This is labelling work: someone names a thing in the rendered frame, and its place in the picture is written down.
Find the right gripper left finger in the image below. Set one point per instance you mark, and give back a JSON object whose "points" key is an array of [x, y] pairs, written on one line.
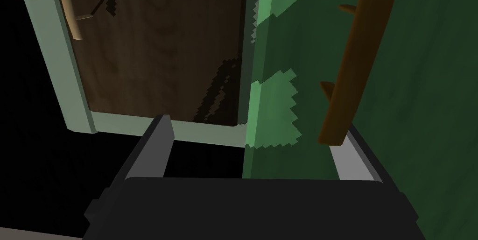
{"points": [[149, 158]]}

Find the pale green cupboard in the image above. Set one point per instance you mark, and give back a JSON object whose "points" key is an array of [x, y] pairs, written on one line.
{"points": [[56, 57]]}

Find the brown wooden cupboard door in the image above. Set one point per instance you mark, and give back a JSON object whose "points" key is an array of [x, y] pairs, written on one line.
{"points": [[157, 45]]}

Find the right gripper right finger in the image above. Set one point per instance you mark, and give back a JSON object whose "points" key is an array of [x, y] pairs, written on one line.
{"points": [[353, 161]]}

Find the green cupboard door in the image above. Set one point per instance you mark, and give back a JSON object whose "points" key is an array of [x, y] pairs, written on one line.
{"points": [[418, 83]]}

